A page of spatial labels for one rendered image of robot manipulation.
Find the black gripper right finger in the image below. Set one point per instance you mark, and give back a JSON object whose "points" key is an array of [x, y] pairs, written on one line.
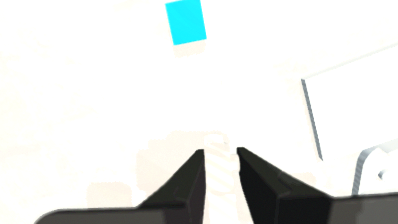
{"points": [[274, 196]]}

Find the small cyan cube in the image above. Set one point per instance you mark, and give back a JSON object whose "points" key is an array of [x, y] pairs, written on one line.
{"points": [[186, 21]]}

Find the white flat plate with holes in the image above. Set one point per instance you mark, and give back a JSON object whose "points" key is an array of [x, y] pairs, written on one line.
{"points": [[376, 169]]}

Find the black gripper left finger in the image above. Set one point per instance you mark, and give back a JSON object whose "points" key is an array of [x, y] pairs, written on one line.
{"points": [[180, 200]]}

